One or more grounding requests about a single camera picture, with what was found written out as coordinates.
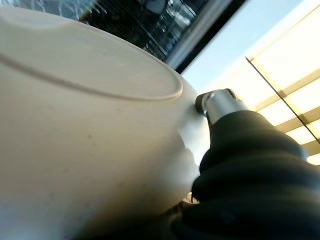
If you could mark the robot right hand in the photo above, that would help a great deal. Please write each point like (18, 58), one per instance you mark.
(250, 187)

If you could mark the cream plate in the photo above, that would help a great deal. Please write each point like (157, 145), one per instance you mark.
(87, 137)

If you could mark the black dishwasher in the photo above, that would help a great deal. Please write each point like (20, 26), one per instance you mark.
(200, 42)

